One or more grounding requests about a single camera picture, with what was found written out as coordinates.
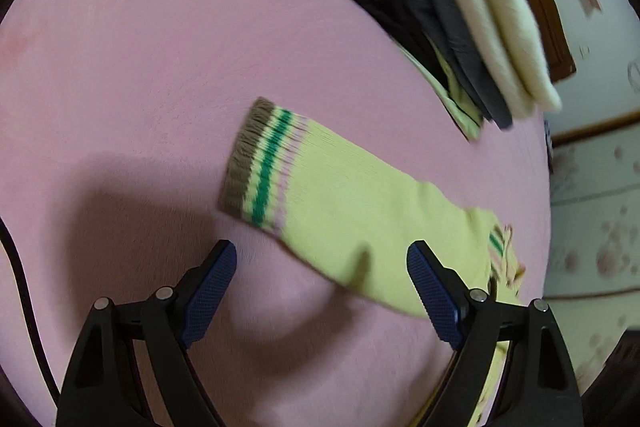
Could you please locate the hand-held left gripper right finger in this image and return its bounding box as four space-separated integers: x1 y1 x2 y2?
406 239 586 427

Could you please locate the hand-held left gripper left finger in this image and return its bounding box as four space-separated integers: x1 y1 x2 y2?
55 239 238 427

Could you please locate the floral print wardrobe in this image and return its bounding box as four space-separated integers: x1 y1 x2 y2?
542 107 640 388

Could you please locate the light green folded garment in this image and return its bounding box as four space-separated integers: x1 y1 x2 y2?
427 42 486 142

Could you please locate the pink bed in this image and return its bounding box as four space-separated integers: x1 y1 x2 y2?
0 0 553 427

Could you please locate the grey folded garment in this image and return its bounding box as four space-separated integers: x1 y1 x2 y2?
382 0 515 130

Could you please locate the dark wooden headboard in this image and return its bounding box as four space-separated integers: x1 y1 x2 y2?
527 0 577 82

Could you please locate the cream white folded garment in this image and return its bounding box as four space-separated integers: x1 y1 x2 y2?
402 0 563 118

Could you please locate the black folded garment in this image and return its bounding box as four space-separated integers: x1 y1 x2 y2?
344 0 451 92

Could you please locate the black cable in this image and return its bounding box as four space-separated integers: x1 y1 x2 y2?
0 217 63 408

